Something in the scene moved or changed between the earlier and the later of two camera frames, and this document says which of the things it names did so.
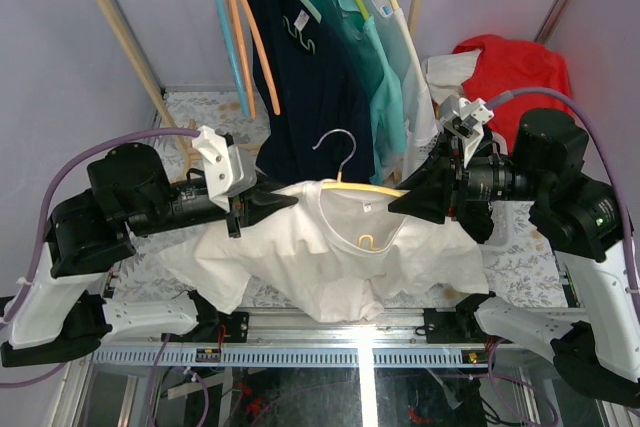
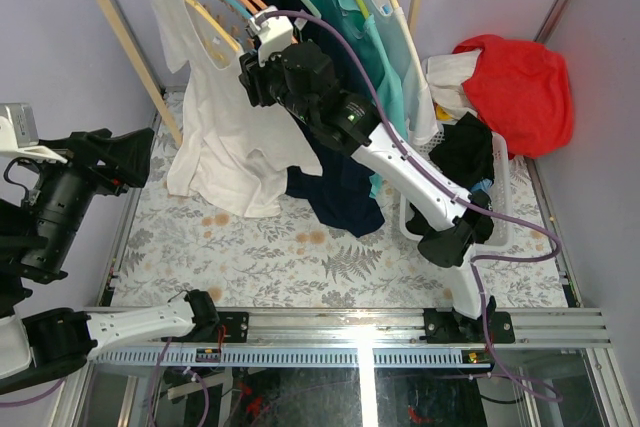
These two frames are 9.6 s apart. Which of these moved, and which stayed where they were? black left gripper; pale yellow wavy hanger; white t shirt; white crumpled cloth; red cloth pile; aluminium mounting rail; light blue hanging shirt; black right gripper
Moved: white t shirt; black right gripper; black left gripper; pale yellow wavy hanger
Stayed: light blue hanging shirt; white crumpled cloth; red cloth pile; aluminium mounting rail
